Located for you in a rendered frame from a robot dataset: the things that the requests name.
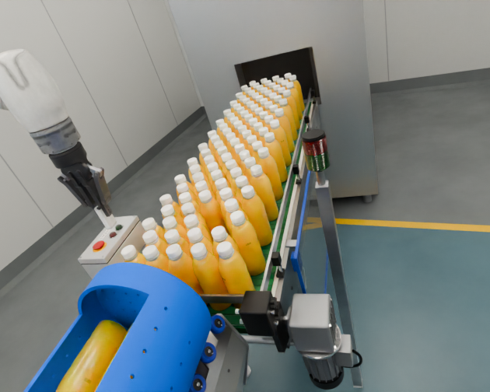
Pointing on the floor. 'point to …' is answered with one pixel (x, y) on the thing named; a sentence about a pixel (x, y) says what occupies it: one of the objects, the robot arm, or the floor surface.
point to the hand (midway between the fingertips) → (106, 215)
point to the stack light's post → (337, 270)
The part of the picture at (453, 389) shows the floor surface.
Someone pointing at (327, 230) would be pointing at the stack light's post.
